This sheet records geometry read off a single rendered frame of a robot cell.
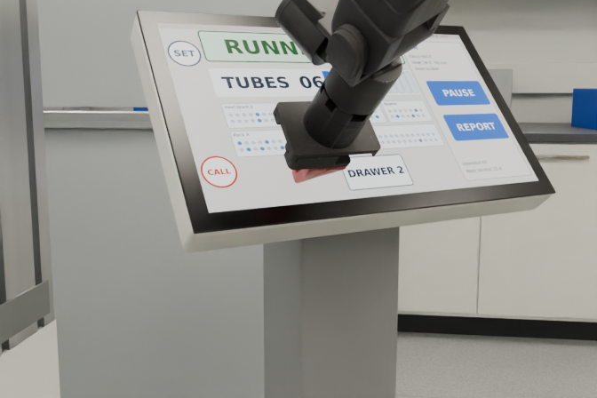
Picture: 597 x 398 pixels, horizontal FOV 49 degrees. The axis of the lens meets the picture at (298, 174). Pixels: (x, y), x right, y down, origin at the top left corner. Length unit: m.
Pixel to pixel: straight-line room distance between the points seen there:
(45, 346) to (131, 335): 1.26
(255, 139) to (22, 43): 0.36
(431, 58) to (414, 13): 0.51
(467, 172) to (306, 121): 0.30
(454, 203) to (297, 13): 0.34
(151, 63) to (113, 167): 0.89
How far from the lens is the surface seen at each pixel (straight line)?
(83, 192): 1.70
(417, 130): 0.89
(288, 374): 0.95
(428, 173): 0.85
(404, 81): 0.94
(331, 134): 0.64
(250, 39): 0.87
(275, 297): 0.94
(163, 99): 0.76
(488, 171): 0.91
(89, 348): 1.81
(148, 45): 0.82
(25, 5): 0.47
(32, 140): 0.47
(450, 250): 2.90
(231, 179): 0.72
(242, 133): 0.76
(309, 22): 0.62
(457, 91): 0.98
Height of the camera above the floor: 1.11
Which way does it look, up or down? 8 degrees down
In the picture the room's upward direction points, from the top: straight up
